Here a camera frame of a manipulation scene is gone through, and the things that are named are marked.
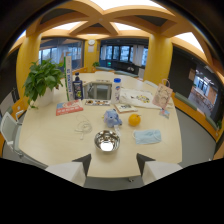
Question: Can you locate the white bottle blue cap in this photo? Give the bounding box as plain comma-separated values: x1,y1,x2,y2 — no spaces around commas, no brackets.
111,77,122,105

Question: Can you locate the green potted plant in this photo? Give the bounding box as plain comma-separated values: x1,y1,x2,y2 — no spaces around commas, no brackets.
22,58,65,109

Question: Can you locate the dark blue bottle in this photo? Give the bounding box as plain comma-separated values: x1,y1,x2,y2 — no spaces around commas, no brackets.
72,72,84,101

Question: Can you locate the small square printed book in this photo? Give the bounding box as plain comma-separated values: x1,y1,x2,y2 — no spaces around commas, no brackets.
114,102,139,114

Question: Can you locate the steel bowl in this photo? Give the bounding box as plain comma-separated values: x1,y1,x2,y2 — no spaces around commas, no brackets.
93,129,121,153

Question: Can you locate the orange fruit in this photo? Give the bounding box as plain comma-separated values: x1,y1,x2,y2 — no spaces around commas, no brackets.
128,113,142,128

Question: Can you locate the tall white blue box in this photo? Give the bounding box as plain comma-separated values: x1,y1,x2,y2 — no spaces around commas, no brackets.
63,55,75,102

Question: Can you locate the small printed card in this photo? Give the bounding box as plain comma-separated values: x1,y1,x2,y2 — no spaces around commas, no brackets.
158,108,171,120

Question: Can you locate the pink paper gift bag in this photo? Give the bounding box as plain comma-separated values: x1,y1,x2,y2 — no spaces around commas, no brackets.
151,78,174,110

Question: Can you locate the white chair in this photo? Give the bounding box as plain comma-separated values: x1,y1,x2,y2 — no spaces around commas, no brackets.
0,109,48,169

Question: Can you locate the red printed booklet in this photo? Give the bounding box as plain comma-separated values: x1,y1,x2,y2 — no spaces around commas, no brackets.
55,99,85,117

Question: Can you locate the blue plush toy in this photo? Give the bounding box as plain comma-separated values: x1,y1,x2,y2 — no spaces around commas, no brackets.
102,108,123,129

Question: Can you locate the light blue face mask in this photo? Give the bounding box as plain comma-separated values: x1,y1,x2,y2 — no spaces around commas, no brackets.
132,129,163,146

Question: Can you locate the flat patterned box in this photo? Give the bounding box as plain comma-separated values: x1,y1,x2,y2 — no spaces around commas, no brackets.
84,99,111,107

